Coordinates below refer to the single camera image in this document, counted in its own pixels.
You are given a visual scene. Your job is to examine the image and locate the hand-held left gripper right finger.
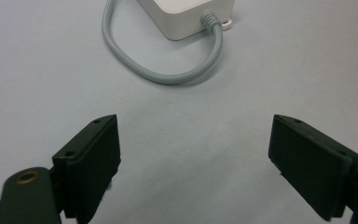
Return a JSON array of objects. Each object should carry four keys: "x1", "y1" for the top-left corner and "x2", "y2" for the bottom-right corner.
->
[{"x1": 268, "y1": 114, "x2": 358, "y2": 222}]

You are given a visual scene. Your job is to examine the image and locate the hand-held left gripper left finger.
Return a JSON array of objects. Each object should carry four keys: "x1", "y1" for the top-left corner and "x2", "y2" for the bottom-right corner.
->
[{"x1": 51, "y1": 114, "x2": 122, "y2": 224}]

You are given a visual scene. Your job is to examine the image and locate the white power strip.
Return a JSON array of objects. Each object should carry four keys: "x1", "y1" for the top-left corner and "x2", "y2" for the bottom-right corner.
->
[{"x1": 136, "y1": 0, "x2": 236, "y2": 41}]

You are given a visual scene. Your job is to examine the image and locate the grey power cable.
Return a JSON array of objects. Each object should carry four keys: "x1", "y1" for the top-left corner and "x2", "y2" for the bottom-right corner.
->
[{"x1": 101, "y1": 0, "x2": 225, "y2": 86}]

